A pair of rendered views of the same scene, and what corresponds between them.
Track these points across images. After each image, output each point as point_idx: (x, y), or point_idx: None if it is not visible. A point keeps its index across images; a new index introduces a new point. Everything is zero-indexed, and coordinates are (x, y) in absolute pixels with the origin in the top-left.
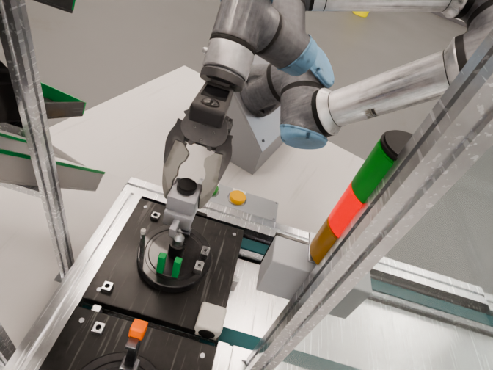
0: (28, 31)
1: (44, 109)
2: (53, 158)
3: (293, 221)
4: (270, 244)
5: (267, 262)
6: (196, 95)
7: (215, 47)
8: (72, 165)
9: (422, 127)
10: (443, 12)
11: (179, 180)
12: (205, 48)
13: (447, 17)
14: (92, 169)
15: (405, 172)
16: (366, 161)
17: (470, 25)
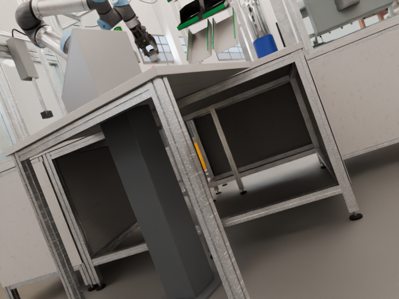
0: (171, 6)
1: (177, 22)
2: (182, 36)
3: None
4: (135, 54)
5: (137, 54)
6: (143, 25)
7: (135, 16)
8: (187, 46)
9: (119, 23)
10: (41, 17)
11: (153, 48)
12: (137, 16)
13: (41, 19)
14: (186, 54)
15: (122, 28)
16: (122, 30)
17: (41, 22)
